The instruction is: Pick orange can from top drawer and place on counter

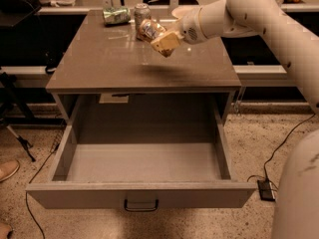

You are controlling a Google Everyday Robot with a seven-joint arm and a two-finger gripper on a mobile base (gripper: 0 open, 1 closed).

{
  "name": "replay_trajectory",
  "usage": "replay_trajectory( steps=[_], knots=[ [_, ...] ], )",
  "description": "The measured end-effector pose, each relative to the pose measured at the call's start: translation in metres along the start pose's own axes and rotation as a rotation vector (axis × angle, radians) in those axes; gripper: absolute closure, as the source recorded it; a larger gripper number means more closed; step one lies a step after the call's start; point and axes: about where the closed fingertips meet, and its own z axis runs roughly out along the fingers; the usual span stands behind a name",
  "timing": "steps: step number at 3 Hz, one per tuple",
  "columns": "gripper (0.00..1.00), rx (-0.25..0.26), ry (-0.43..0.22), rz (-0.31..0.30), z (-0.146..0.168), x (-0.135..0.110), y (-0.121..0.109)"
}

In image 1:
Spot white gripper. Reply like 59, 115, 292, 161
151, 7, 207, 58

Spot crushed orange soda can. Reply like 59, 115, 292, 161
137, 19, 166, 43

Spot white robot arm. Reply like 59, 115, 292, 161
152, 0, 319, 239

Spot upright white green can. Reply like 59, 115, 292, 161
134, 3, 152, 40

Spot green can lying down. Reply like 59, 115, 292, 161
103, 7, 131, 26

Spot grey cabinet with glossy top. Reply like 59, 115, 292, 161
45, 7, 242, 128

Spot open grey top drawer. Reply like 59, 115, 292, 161
27, 94, 255, 209

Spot white bowl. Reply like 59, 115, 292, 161
171, 6, 194, 19

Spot white label under countertop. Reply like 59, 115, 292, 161
99, 94, 129, 104

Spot black tripod stand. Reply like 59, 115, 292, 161
0, 71, 37, 163

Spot black power adapter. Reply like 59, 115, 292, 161
257, 180, 275, 201

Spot brown shoe upper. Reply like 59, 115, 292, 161
0, 160, 20, 182

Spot brown shoe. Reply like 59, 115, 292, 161
0, 222, 13, 239
0, 160, 20, 182

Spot brown shoe lower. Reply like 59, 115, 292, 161
0, 222, 13, 239

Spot black cable on left floor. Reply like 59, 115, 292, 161
25, 142, 61, 239

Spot black cable on floor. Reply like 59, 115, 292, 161
246, 113, 317, 194
25, 142, 61, 239

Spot black cable on right floor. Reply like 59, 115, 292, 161
246, 113, 317, 194

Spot black drawer handle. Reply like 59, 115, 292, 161
124, 199, 159, 212

